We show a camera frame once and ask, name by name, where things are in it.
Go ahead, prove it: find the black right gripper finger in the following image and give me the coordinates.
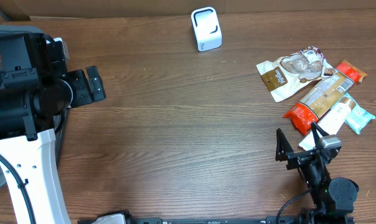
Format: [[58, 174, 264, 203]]
[[275, 128, 294, 161], [311, 122, 329, 148]]

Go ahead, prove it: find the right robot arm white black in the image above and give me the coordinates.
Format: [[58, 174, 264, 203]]
[[274, 122, 359, 223]]

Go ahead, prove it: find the teal wet wipes pack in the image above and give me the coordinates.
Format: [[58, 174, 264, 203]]
[[344, 93, 375, 134]]

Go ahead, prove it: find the white barcode scanner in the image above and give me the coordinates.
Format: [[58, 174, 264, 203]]
[[190, 7, 222, 52]]

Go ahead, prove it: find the orange spaghetti pack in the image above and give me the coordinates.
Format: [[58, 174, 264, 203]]
[[283, 60, 367, 135]]

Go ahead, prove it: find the beige paper pouch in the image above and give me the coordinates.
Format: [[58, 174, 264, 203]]
[[256, 46, 335, 103]]

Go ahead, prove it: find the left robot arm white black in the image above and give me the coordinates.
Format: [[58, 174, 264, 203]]
[[0, 32, 106, 223]]

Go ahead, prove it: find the white cream tube gold cap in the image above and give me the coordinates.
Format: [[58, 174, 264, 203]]
[[299, 96, 357, 151]]

